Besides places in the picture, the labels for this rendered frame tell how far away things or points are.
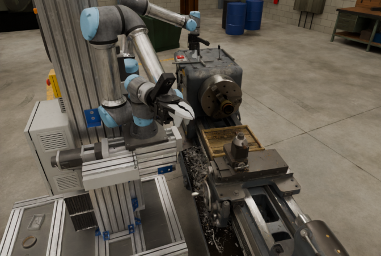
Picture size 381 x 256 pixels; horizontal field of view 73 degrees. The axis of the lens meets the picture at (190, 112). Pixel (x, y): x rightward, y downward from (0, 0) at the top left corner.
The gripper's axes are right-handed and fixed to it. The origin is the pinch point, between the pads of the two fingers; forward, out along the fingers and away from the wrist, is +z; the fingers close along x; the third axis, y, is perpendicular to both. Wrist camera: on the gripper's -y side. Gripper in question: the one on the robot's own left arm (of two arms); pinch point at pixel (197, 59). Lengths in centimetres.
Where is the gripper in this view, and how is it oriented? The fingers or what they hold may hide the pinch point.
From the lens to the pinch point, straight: 206.5
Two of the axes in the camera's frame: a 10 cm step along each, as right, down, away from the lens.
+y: -9.8, 1.0, -1.7
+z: 0.0, 8.6, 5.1
